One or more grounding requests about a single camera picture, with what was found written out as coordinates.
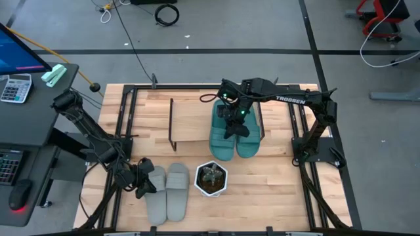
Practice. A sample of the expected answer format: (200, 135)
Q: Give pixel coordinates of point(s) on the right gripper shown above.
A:
(234, 113)

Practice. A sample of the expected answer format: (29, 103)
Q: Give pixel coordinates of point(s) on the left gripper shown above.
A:
(138, 175)

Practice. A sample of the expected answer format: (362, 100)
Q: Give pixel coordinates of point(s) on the teal foam slide sandal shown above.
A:
(221, 144)
(249, 144)

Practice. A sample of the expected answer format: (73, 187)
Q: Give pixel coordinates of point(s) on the grey foam slide sandal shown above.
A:
(177, 193)
(155, 203)

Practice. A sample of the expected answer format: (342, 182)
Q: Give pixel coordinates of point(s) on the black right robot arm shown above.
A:
(292, 98)

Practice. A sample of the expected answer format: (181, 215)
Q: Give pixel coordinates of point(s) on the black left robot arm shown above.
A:
(88, 128)

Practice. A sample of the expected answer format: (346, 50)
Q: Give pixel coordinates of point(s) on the small green cactus plant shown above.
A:
(211, 175)

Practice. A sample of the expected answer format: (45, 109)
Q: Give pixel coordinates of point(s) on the white hexagonal plant pot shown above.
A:
(211, 194)

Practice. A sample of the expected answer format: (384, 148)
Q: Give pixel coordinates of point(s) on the black desk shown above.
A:
(33, 121)

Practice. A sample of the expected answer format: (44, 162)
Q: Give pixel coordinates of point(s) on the black computer mouse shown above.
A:
(19, 195)

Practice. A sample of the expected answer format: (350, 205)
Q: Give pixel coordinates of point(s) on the black keyboard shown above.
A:
(10, 167)

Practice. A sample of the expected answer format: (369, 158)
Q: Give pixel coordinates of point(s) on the grey desk calculator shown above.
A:
(16, 88)

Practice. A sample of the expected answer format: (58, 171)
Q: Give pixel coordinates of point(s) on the grey desk leg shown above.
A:
(393, 96)

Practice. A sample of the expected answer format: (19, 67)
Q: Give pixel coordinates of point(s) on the computer monitor with blue screen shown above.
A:
(16, 52)

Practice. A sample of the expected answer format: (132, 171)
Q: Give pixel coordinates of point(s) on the red and black chair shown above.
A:
(393, 10)

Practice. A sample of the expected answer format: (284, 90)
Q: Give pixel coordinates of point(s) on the wooden shelf with black frame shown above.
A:
(190, 121)

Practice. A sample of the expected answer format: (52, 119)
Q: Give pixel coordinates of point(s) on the black table frame rails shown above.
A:
(197, 86)

